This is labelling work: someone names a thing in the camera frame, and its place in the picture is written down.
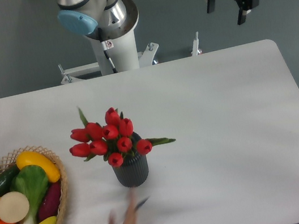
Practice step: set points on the red tulip bouquet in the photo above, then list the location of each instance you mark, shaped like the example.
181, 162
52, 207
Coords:
114, 141

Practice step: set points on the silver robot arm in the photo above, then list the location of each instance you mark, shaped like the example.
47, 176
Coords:
109, 26

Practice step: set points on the dark grey ribbed vase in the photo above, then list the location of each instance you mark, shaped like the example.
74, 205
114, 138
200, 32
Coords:
133, 171

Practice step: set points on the green bok choy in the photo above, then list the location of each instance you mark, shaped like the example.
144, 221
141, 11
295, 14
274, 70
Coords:
27, 191

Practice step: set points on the woven wicker basket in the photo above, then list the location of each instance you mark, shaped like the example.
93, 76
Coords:
10, 159

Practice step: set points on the purple sweet potato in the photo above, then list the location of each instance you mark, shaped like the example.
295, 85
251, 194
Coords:
50, 204

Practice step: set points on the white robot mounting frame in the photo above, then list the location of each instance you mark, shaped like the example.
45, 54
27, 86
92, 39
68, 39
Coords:
146, 58

